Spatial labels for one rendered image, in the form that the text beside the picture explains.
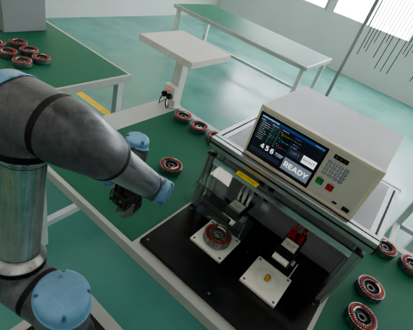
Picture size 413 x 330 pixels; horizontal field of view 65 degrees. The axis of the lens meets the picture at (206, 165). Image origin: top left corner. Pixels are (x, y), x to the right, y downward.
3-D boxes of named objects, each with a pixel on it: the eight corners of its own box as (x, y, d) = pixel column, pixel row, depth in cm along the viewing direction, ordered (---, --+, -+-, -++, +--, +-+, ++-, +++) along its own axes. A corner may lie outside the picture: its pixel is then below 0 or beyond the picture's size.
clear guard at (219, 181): (239, 245, 100) (245, 232, 97) (181, 200, 109) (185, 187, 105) (283, 200, 124) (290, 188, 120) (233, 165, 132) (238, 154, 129)
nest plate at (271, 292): (273, 308, 113) (274, 306, 112) (238, 279, 118) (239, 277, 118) (290, 282, 124) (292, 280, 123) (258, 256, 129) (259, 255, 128)
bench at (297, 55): (282, 123, 413) (307, 67, 370) (164, 55, 490) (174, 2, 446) (307, 107, 479) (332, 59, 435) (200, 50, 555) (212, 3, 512)
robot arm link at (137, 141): (117, 137, 95) (134, 126, 101) (113, 165, 101) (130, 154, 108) (139, 148, 93) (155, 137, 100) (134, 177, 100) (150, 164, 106)
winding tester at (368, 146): (349, 220, 106) (386, 173, 94) (242, 151, 122) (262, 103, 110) (375, 176, 134) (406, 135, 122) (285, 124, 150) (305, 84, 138)
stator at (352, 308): (378, 329, 120) (384, 324, 118) (360, 340, 114) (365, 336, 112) (356, 302, 127) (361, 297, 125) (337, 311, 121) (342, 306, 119)
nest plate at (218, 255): (219, 264, 122) (219, 262, 121) (189, 239, 127) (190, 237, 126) (240, 243, 132) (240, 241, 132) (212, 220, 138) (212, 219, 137)
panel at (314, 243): (336, 277, 131) (378, 230, 114) (211, 186, 155) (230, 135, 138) (337, 276, 132) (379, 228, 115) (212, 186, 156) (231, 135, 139)
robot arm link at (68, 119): (120, 112, 47) (181, 179, 94) (60, 83, 49) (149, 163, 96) (76, 183, 45) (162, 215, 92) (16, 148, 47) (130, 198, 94)
